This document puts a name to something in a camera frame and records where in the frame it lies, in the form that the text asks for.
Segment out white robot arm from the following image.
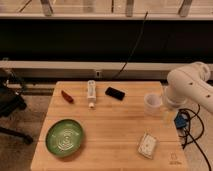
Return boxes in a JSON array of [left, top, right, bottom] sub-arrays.
[[162, 62, 213, 121]]

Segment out green ceramic plate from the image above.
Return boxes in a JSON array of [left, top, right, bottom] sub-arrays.
[[45, 119, 84, 158]]

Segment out black smartphone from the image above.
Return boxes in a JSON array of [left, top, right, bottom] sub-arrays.
[[105, 87, 125, 101]]

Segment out blue box on floor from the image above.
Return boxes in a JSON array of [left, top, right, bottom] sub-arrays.
[[174, 113, 187, 129]]

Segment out black office chair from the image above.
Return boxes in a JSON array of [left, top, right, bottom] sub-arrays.
[[0, 68, 33, 144]]

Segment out white wall outlet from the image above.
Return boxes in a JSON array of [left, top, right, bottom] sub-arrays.
[[96, 71, 101, 78]]

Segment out black hanging cable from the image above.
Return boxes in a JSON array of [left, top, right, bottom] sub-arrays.
[[111, 10, 150, 81]]

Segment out black floor cables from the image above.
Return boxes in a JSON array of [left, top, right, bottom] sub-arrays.
[[178, 103, 213, 171]]

